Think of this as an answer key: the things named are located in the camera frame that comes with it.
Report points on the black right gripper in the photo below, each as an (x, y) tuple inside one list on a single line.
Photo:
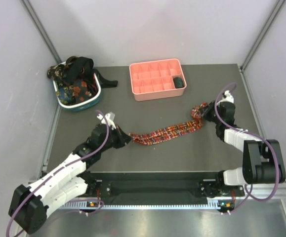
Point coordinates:
[(205, 111)]

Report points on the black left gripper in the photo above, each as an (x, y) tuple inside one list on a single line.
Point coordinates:
[(124, 138)]

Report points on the red multicolour checked tie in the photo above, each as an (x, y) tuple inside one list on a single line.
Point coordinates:
[(172, 131)]

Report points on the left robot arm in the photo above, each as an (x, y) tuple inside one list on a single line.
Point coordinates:
[(33, 204)]

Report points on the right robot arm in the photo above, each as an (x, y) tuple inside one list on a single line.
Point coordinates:
[(262, 159)]

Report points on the rolled dark leaf-pattern tie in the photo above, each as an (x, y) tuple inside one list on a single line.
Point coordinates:
[(178, 82)]

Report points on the teal perforated plastic basket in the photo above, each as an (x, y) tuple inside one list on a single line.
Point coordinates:
[(84, 105)]

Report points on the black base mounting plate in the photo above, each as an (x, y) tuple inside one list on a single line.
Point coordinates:
[(157, 188)]

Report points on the pink compartment tray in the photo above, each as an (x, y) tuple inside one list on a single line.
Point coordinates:
[(154, 79)]

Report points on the black tie with orange flowers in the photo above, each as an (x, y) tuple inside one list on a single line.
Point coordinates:
[(82, 91)]

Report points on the blue tie with yellow flowers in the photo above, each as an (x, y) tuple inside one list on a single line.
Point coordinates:
[(65, 96)]

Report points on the plain black tie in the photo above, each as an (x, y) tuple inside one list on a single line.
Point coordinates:
[(83, 68)]

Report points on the dark tie with beige flowers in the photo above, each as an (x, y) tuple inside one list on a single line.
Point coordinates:
[(58, 73)]

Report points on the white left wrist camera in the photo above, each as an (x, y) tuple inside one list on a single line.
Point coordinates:
[(108, 119)]

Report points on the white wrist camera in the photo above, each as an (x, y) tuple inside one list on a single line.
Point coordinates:
[(227, 97), (108, 119)]

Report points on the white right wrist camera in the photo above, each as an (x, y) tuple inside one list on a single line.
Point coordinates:
[(227, 97)]

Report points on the aluminium frame rail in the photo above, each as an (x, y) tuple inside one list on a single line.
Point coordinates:
[(70, 197)]

